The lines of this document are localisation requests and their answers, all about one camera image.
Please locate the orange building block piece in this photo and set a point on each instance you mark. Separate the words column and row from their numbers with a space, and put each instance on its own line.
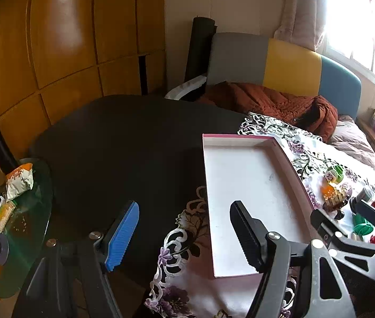
column 327, row 191

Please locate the green plastic stamp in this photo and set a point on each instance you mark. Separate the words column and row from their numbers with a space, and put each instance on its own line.
column 361, row 226

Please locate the brown cream hair claw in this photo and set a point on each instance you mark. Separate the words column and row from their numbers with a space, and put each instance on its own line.
column 338, row 201

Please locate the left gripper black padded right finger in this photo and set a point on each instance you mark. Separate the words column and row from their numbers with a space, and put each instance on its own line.
column 251, row 234

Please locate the grey yellow blue sofa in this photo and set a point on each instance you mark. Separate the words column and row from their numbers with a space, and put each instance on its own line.
column 284, row 67

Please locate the pink curtain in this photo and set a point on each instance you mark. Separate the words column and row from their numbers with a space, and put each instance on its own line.
column 303, row 23

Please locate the white pink-edged tray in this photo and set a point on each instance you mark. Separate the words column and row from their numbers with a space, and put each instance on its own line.
column 257, row 171

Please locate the orange white snack bag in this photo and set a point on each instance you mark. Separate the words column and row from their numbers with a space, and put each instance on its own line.
column 19, row 181

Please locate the glass side table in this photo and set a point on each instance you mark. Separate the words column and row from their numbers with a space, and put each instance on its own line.
column 26, row 229

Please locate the green night light plug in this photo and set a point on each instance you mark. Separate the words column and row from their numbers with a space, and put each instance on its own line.
column 334, row 174

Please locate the wooden wardrobe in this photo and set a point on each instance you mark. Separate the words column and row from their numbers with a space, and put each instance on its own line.
column 58, row 55

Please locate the clear jar black base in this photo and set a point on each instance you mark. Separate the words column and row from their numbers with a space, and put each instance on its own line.
column 364, row 195

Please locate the rust quilted jacket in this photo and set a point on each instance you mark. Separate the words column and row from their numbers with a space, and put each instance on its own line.
column 311, row 113

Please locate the black rolled mat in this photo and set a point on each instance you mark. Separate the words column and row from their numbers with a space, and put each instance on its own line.
column 202, row 32

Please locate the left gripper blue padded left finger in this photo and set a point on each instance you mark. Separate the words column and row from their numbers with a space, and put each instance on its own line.
column 118, row 238

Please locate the floral embroidered tablecloth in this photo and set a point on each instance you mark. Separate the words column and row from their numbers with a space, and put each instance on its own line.
column 180, row 287

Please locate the pale pink duvet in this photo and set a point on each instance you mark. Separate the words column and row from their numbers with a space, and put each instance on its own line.
column 348, row 138

